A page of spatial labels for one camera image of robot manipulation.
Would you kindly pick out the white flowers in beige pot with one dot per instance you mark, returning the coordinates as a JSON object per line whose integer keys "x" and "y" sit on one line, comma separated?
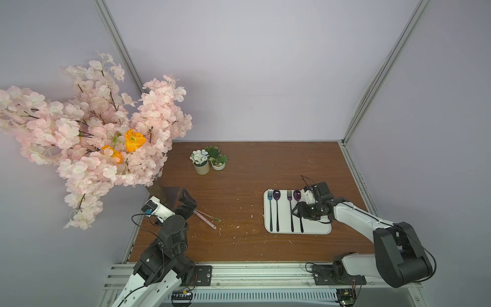
{"x": 200, "y": 159}

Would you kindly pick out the left controller board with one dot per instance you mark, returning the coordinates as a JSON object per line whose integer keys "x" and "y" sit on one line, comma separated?
{"x": 182, "y": 298}

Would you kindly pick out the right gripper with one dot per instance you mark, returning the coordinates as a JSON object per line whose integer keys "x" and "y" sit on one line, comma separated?
{"x": 305, "y": 209}

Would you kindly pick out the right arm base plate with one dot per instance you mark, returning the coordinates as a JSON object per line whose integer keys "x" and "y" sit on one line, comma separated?
{"x": 334, "y": 275}

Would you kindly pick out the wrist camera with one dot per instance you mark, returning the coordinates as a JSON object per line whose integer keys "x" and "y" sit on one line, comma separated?
{"x": 153, "y": 207}
{"x": 309, "y": 197}

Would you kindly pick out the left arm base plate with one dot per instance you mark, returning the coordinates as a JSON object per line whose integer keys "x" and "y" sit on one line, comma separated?
{"x": 198, "y": 276}

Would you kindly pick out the right controller board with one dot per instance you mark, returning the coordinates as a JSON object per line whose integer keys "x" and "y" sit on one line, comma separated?
{"x": 345, "y": 297}

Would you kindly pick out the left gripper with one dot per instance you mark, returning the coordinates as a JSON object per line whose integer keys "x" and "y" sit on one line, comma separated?
{"x": 185, "y": 207}

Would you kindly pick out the purple spoon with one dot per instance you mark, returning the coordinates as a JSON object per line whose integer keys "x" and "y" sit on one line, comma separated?
{"x": 276, "y": 197}
{"x": 297, "y": 197}

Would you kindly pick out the green succulent in white pot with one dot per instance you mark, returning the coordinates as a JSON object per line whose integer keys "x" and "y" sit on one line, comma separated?
{"x": 216, "y": 158}

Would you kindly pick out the pink stick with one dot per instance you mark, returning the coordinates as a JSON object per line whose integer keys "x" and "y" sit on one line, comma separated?
{"x": 203, "y": 218}

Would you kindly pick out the controller board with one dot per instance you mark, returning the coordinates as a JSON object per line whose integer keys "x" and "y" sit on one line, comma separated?
{"x": 182, "y": 298}
{"x": 345, "y": 297}

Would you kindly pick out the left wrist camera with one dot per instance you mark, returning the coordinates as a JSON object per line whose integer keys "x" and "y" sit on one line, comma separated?
{"x": 153, "y": 207}

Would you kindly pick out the purple fork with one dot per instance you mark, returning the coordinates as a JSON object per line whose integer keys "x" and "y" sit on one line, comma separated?
{"x": 290, "y": 198}

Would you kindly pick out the green stick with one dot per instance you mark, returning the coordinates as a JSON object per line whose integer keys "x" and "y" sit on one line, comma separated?
{"x": 211, "y": 217}

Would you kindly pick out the pink cherry blossom tree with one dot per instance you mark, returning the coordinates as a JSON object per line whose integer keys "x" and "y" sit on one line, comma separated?
{"x": 99, "y": 138}

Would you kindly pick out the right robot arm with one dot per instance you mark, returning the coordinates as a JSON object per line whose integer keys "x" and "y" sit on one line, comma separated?
{"x": 399, "y": 258}

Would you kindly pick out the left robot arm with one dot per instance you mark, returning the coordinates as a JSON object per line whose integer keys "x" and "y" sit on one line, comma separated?
{"x": 163, "y": 266}

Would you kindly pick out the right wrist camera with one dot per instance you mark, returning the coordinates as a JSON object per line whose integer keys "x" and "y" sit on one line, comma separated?
{"x": 309, "y": 197}

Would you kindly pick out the blue metal fork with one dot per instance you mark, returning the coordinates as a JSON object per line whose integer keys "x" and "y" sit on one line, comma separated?
{"x": 269, "y": 197}

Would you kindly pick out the white rectangular tray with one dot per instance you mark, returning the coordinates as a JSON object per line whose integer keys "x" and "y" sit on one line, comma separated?
{"x": 310, "y": 227}

